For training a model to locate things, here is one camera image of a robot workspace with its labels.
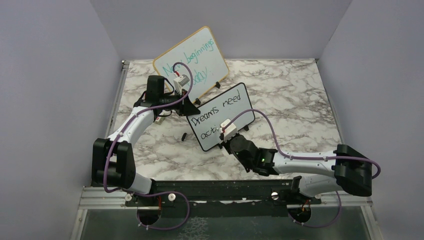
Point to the yellow framed whiteboard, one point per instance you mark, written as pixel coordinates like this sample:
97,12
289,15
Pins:
201,53

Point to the black yellow-board stand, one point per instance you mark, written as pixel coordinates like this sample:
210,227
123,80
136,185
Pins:
216,85

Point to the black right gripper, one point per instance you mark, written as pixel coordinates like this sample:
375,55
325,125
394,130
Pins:
226,143

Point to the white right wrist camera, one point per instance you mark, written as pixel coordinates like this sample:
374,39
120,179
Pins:
227,130

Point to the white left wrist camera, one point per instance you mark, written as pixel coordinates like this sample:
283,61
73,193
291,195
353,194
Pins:
179,82

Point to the black marker cap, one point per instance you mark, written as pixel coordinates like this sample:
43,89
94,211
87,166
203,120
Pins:
183,136

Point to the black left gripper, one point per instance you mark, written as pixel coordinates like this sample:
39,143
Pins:
186,108

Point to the black framed whiteboard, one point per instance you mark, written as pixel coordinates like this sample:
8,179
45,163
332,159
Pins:
226,105

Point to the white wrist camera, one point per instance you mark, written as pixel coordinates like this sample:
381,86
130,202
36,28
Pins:
227,130
179,82

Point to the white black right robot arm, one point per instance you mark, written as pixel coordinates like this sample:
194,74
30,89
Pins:
344,169

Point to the black aluminium front base frame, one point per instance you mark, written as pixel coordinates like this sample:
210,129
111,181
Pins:
217,199

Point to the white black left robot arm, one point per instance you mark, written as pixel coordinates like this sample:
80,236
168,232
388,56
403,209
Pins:
113,163

